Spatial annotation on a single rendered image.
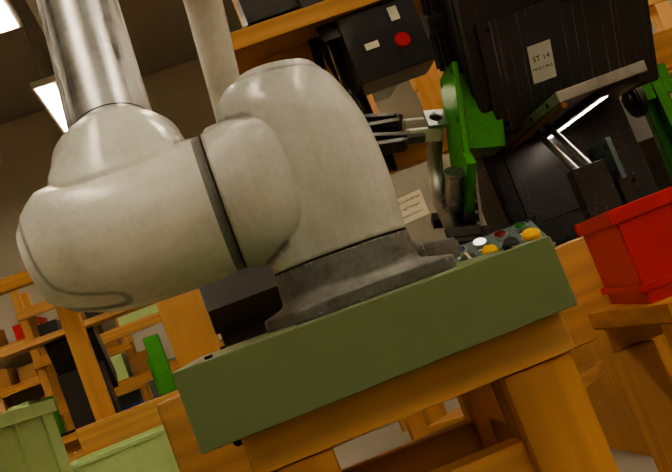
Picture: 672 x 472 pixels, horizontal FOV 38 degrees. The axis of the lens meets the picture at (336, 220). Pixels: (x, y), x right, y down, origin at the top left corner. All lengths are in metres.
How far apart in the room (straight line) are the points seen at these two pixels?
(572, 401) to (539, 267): 0.13
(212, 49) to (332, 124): 0.60
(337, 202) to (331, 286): 0.09
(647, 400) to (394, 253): 0.49
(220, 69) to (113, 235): 0.63
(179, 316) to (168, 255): 1.03
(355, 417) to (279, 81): 0.36
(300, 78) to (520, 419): 0.41
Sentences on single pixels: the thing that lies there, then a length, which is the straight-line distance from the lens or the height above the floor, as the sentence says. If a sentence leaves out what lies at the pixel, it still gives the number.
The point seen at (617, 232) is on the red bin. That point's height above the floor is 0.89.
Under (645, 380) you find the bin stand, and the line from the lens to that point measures 1.36.
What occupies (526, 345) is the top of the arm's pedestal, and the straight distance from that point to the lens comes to 0.92.
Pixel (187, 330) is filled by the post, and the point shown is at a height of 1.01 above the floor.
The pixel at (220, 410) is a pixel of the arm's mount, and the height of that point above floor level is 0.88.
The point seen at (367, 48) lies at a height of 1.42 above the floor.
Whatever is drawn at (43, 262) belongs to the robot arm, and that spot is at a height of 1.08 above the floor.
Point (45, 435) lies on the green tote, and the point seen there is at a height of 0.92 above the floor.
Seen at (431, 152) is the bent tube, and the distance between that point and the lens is 1.84.
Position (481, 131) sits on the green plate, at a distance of 1.75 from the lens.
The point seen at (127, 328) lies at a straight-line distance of 8.55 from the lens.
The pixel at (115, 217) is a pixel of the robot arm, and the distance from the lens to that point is 1.00.
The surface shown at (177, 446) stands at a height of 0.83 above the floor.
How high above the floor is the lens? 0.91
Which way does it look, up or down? 6 degrees up
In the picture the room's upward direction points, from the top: 21 degrees counter-clockwise
